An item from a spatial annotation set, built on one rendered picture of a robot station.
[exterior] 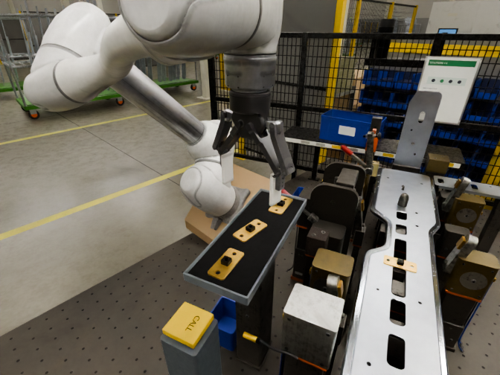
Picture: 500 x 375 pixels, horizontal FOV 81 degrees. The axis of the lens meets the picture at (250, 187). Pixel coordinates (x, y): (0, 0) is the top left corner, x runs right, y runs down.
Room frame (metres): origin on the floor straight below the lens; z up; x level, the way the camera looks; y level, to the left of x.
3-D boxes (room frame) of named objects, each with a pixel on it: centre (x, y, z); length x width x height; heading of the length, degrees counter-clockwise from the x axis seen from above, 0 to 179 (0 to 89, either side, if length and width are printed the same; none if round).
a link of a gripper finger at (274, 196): (0.50, -0.05, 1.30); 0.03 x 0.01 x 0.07; 138
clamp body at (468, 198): (0.88, -0.79, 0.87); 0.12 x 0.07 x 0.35; 64
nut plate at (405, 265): (0.60, -0.42, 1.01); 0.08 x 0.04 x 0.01; 64
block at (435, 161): (1.21, -0.85, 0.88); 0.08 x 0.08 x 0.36; 64
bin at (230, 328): (0.60, 0.07, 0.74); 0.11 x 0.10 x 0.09; 154
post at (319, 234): (0.61, -0.18, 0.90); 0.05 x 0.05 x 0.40; 64
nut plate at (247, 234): (0.54, 0.00, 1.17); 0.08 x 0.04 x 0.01; 138
